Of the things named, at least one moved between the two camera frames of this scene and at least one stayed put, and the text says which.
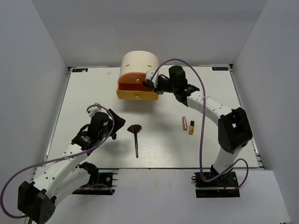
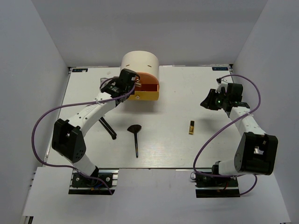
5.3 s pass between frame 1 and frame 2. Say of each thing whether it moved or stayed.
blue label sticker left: stayed
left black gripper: moved
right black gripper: moved
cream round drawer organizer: stayed
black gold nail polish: stayed
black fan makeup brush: stayed
